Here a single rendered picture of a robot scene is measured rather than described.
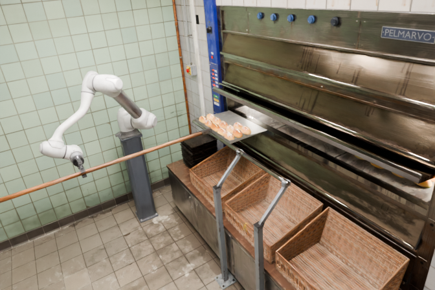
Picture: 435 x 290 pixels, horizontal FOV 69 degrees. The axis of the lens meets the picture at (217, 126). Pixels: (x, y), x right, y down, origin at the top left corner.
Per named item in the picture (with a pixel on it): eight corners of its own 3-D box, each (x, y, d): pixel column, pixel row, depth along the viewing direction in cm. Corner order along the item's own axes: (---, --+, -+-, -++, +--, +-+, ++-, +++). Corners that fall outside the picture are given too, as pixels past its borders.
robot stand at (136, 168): (134, 212, 356) (116, 133, 314) (152, 206, 364) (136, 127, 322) (140, 223, 339) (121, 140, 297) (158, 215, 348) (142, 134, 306)
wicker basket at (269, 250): (272, 195, 273) (271, 167, 261) (322, 234, 228) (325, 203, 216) (224, 218, 251) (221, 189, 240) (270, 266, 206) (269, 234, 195)
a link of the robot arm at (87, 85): (76, 90, 243) (90, 90, 239) (81, 68, 246) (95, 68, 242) (87, 95, 255) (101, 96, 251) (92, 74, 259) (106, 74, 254)
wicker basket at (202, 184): (232, 166, 320) (231, 142, 308) (268, 193, 275) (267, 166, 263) (189, 182, 299) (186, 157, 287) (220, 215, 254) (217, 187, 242)
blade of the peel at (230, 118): (230, 144, 237) (229, 140, 236) (195, 121, 280) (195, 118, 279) (267, 130, 253) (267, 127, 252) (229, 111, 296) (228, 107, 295)
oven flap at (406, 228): (229, 134, 309) (234, 115, 304) (416, 249, 168) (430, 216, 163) (225, 134, 306) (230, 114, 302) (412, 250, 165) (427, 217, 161)
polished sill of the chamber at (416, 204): (233, 111, 303) (233, 107, 302) (432, 211, 161) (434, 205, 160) (228, 113, 301) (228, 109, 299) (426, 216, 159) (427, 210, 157)
